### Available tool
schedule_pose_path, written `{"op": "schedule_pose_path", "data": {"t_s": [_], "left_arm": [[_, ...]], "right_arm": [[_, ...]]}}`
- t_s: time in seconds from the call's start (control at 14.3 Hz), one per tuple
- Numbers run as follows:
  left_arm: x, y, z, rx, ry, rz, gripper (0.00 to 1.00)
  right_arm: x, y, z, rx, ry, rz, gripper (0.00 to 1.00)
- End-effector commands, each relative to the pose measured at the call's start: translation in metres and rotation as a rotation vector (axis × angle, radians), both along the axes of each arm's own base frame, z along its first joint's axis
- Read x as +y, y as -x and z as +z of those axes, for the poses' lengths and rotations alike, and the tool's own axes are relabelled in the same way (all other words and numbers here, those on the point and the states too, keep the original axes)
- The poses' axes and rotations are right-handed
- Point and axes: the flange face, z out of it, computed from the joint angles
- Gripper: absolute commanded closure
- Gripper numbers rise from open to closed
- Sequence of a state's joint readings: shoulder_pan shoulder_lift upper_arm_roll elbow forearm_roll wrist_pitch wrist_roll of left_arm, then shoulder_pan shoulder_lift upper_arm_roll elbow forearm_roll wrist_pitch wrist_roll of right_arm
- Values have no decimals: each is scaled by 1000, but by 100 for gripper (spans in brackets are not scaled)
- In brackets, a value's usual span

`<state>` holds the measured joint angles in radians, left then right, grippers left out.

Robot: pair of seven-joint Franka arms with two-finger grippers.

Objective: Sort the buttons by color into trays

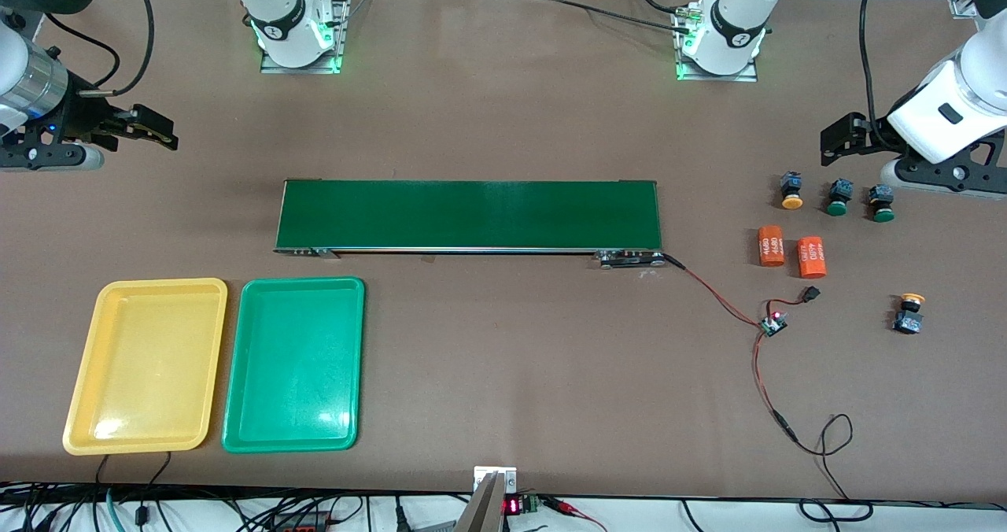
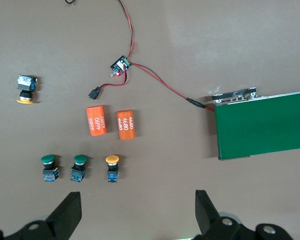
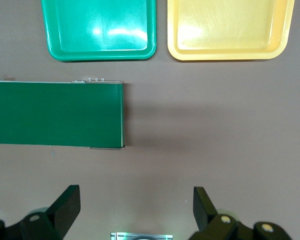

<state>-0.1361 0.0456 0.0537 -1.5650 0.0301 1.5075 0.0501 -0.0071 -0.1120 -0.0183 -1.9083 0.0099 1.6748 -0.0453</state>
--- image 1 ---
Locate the green push button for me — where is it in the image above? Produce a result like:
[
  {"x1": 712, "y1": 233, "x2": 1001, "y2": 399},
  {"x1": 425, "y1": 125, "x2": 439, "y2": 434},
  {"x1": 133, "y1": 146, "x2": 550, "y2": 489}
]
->
[
  {"x1": 868, "y1": 185, "x2": 897, "y2": 224},
  {"x1": 825, "y1": 178, "x2": 855, "y2": 217}
]

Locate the yellow push button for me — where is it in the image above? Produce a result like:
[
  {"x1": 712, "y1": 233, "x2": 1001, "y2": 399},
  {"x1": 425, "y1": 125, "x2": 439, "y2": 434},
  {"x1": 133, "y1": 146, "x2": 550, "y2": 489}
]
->
[
  {"x1": 893, "y1": 292, "x2": 927, "y2": 336},
  {"x1": 778, "y1": 171, "x2": 805, "y2": 211}
]

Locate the yellow plastic tray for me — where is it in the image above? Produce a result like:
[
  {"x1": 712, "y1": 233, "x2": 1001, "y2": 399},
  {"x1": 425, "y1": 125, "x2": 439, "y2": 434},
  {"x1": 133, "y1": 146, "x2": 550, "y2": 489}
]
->
[{"x1": 62, "y1": 278, "x2": 229, "y2": 456}]

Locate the green plastic tray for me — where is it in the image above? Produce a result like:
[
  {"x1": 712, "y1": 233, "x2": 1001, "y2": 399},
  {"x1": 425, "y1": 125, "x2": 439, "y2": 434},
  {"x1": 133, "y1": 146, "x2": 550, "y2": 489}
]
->
[{"x1": 221, "y1": 276, "x2": 367, "y2": 454}]

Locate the green conveyor belt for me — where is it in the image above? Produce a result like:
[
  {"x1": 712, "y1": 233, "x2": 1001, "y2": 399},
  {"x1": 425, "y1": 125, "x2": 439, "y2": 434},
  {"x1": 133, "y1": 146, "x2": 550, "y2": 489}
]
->
[{"x1": 273, "y1": 178, "x2": 666, "y2": 270}]

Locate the red power strip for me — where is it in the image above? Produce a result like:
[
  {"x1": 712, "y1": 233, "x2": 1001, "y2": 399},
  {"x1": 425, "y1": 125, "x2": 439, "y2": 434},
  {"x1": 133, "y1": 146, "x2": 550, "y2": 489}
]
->
[{"x1": 267, "y1": 512, "x2": 335, "y2": 532}]

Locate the red clip lead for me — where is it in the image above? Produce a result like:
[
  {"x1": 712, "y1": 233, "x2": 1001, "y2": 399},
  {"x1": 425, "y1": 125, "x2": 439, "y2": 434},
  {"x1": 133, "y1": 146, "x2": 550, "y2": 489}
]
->
[{"x1": 543, "y1": 497, "x2": 608, "y2": 532}]

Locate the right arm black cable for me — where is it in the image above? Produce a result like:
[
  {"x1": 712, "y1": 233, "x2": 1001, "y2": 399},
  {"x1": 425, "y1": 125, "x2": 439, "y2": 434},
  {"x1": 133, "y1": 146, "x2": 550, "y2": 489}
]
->
[{"x1": 43, "y1": 0, "x2": 155, "y2": 97}]

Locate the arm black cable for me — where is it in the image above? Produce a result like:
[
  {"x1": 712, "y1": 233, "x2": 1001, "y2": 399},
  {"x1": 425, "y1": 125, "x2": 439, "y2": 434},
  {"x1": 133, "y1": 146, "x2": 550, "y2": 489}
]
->
[
  {"x1": 43, "y1": 0, "x2": 155, "y2": 97},
  {"x1": 859, "y1": 0, "x2": 894, "y2": 127}
]

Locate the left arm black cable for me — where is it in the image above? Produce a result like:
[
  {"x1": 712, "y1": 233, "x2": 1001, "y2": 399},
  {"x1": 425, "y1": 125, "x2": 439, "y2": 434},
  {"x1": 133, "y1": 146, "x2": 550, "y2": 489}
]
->
[{"x1": 859, "y1": 0, "x2": 894, "y2": 127}]

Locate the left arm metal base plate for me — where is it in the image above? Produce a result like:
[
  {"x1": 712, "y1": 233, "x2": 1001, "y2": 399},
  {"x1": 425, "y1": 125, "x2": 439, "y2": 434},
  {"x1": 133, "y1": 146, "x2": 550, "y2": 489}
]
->
[{"x1": 673, "y1": 1, "x2": 760, "y2": 83}]

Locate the black plug with wire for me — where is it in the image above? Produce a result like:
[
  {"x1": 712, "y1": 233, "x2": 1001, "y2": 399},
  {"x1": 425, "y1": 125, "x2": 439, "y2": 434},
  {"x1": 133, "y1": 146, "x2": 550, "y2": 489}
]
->
[{"x1": 775, "y1": 285, "x2": 821, "y2": 309}]

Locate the red black conveyor wire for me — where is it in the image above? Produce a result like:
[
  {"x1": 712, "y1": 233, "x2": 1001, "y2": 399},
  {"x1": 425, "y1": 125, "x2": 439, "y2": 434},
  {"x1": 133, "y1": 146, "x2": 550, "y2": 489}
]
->
[{"x1": 661, "y1": 253, "x2": 768, "y2": 328}]

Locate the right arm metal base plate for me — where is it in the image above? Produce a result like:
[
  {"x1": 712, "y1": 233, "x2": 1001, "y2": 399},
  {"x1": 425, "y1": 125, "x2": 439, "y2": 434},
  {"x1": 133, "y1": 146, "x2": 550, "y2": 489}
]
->
[{"x1": 260, "y1": 0, "x2": 352, "y2": 75}]

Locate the black cable on table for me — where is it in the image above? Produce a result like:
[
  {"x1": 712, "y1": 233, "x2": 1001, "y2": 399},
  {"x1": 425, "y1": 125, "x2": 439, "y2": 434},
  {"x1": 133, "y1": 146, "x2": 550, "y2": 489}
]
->
[{"x1": 543, "y1": 0, "x2": 697, "y2": 31}]

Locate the red black power wire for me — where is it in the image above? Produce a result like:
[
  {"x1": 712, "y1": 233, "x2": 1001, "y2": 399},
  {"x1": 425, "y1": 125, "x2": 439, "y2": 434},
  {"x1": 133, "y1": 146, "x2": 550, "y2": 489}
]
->
[{"x1": 752, "y1": 331, "x2": 874, "y2": 522}]

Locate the grey metal camera bracket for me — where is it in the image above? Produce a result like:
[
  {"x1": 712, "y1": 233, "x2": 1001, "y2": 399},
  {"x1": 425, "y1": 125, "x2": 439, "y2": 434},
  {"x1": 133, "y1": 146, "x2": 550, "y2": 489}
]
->
[{"x1": 455, "y1": 466, "x2": 518, "y2": 532}]

